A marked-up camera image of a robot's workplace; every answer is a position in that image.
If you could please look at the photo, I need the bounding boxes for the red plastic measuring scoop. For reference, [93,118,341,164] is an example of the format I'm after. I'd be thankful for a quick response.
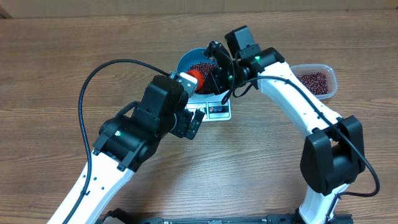
[187,69,205,91]

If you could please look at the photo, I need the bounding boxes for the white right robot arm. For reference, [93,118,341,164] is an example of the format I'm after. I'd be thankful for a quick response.
[203,26,366,223]

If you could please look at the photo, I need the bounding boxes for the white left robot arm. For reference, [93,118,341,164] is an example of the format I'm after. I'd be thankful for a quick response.
[49,73,204,223]

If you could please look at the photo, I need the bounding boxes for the red adzuki beans in bowl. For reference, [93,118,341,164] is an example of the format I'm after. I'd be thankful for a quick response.
[188,62,216,95]

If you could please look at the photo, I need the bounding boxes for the white digital kitchen scale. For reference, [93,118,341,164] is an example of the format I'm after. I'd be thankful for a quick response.
[185,91,232,122]

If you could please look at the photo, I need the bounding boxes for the blue bowl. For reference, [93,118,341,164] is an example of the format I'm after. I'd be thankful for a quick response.
[176,47,229,99]

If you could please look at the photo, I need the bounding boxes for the red adzuki beans in container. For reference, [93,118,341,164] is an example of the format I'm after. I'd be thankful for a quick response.
[297,72,329,95]

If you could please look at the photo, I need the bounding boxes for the clear plastic bean container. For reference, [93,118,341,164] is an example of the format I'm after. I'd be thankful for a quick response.
[290,63,338,100]

